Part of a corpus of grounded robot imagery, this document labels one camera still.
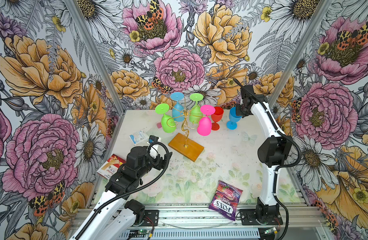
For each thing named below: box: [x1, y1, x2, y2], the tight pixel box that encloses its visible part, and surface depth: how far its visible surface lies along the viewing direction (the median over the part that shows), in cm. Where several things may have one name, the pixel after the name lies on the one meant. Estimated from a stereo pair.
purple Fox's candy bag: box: [208, 180, 243, 222], surface depth 79 cm
